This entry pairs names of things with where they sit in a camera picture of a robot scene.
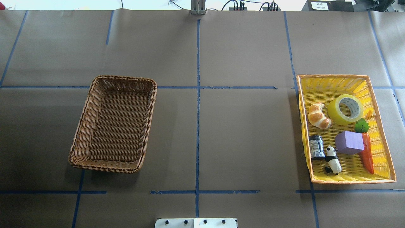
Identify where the yellow tape roll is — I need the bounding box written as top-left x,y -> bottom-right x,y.
328,94 -> 364,126

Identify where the brown wicker basket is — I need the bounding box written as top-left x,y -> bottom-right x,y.
68,75 -> 158,174

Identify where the yellow plastic basket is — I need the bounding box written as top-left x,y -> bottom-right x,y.
296,75 -> 396,184

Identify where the toy croissant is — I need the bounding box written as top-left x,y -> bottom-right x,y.
308,103 -> 333,129

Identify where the small dark jar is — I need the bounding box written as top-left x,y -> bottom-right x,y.
308,135 -> 326,160

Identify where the toy panda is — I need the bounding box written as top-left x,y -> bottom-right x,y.
324,145 -> 342,175

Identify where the purple foam block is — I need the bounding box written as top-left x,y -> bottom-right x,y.
335,131 -> 364,155

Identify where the black box with label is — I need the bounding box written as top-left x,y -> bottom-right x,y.
301,0 -> 354,12

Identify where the toy carrot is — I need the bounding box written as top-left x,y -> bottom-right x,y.
354,118 -> 374,174

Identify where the aluminium frame post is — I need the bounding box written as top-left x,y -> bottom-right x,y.
190,0 -> 207,15

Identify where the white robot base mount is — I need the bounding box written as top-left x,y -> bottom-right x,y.
154,218 -> 238,228

